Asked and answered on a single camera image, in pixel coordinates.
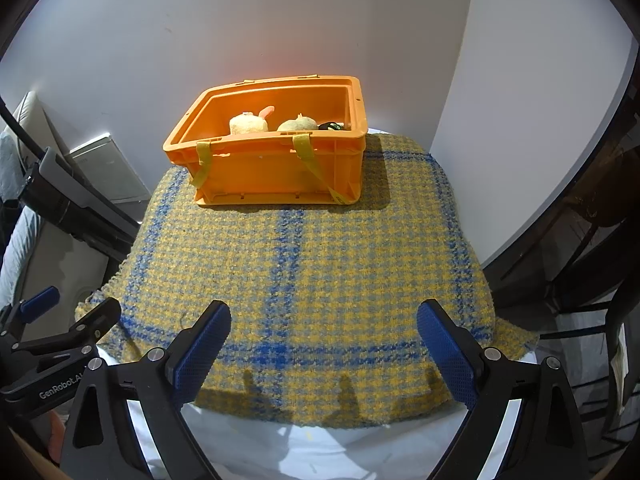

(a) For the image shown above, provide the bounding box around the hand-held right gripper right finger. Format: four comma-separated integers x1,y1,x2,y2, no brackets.
416,299,586,480

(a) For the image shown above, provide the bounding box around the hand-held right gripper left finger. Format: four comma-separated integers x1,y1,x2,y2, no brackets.
60,300,233,480

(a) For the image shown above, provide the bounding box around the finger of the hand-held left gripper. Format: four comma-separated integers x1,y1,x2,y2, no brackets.
0,286,61,343
15,298,122,361

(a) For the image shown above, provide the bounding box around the orange plastic crate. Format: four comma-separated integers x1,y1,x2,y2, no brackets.
162,74,370,208

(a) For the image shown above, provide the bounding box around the plush chick with green scarf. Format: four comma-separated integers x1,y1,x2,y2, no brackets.
229,105,276,136

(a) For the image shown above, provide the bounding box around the plain yellow plush chick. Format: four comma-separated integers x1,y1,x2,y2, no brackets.
276,114,319,132

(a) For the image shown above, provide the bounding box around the yellow blue checked blanket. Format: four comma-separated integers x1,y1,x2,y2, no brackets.
75,132,540,428

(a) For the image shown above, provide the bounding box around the white table cover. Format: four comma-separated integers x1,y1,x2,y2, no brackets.
95,345,543,480

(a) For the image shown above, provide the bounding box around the white flat panel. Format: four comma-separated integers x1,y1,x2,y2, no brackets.
67,132,152,204

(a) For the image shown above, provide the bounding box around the black chair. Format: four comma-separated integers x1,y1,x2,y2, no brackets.
487,135,640,461

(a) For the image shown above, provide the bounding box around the yellow crate strap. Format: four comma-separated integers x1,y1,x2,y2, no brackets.
192,141,214,189
292,134,351,206

